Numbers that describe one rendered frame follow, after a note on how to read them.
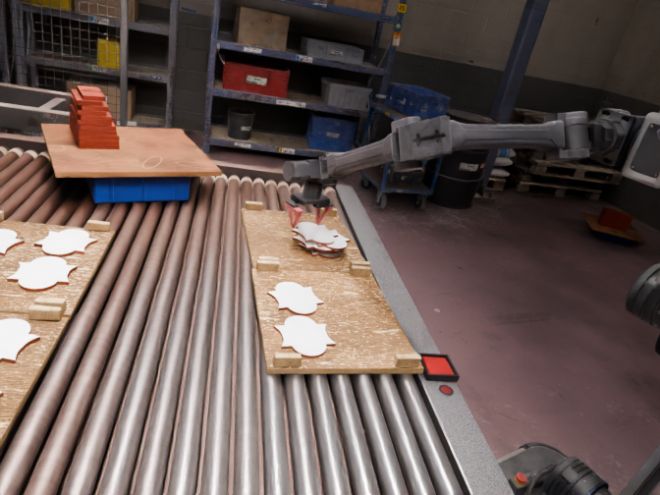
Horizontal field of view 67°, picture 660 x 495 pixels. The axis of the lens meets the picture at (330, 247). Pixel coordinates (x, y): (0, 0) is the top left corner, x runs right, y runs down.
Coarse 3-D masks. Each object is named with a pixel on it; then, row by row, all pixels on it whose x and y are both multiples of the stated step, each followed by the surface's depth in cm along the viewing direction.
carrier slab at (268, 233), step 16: (256, 224) 162; (272, 224) 164; (288, 224) 167; (320, 224) 172; (336, 224) 174; (256, 240) 152; (272, 240) 154; (288, 240) 156; (352, 240) 165; (256, 256) 143; (272, 256) 144; (288, 256) 146; (304, 256) 148; (320, 256) 150; (352, 256) 154
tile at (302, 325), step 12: (288, 324) 115; (300, 324) 116; (312, 324) 117; (324, 324) 118; (288, 336) 111; (300, 336) 112; (312, 336) 113; (324, 336) 113; (288, 348) 108; (300, 348) 108; (312, 348) 109; (324, 348) 110
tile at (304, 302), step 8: (280, 288) 128; (288, 288) 129; (296, 288) 130; (304, 288) 131; (272, 296) 125; (280, 296) 125; (288, 296) 126; (296, 296) 126; (304, 296) 127; (312, 296) 128; (280, 304) 122; (288, 304) 122; (296, 304) 123; (304, 304) 123; (312, 304) 124; (320, 304) 126; (296, 312) 120; (304, 312) 120; (312, 312) 122
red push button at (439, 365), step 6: (426, 360) 115; (432, 360) 115; (438, 360) 116; (444, 360) 116; (426, 366) 113; (432, 366) 113; (438, 366) 114; (444, 366) 114; (432, 372) 111; (438, 372) 112; (444, 372) 112; (450, 372) 112
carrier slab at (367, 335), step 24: (264, 288) 129; (312, 288) 133; (336, 288) 135; (360, 288) 138; (264, 312) 119; (288, 312) 121; (336, 312) 124; (360, 312) 127; (384, 312) 129; (264, 336) 111; (336, 336) 116; (360, 336) 117; (384, 336) 119; (264, 360) 105; (312, 360) 106; (336, 360) 108; (360, 360) 109; (384, 360) 111
